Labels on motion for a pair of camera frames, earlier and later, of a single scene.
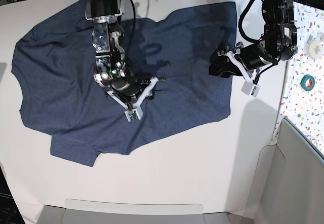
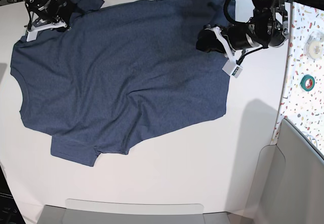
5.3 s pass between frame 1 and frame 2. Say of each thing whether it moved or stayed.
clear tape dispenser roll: stayed
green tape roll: stayed
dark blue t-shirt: stayed
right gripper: moved
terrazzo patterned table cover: stayed
